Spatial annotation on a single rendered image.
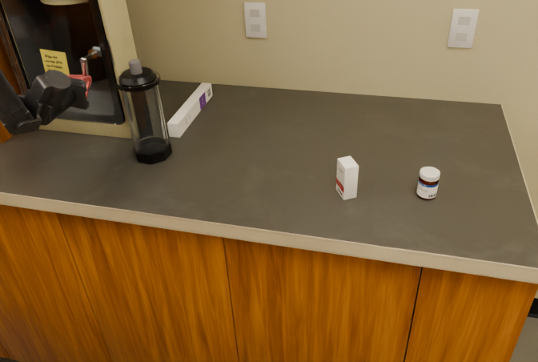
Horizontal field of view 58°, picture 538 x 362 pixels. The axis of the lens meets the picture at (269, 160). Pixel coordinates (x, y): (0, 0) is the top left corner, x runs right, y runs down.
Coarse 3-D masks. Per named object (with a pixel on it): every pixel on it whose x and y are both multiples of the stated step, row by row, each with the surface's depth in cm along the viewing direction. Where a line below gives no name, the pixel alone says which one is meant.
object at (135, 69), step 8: (136, 64) 116; (128, 72) 119; (136, 72) 117; (144, 72) 119; (152, 72) 119; (120, 80) 117; (128, 80) 116; (136, 80) 116; (144, 80) 116; (152, 80) 118
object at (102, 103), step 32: (0, 0) 123; (32, 0) 121; (64, 0) 119; (96, 0) 117; (32, 32) 126; (64, 32) 124; (96, 32) 122; (32, 64) 132; (96, 64) 127; (96, 96) 133
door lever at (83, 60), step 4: (88, 52) 125; (92, 52) 125; (96, 52) 125; (84, 56) 122; (88, 56) 123; (92, 56) 124; (96, 56) 125; (80, 60) 121; (84, 60) 121; (84, 64) 122; (88, 64) 123; (84, 68) 122; (88, 68) 123; (84, 72) 123; (88, 72) 124
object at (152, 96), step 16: (160, 80) 121; (128, 96) 118; (144, 96) 118; (128, 112) 121; (144, 112) 120; (160, 112) 123; (144, 128) 122; (160, 128) 125; (144, 144) 125; (160, 144) 127
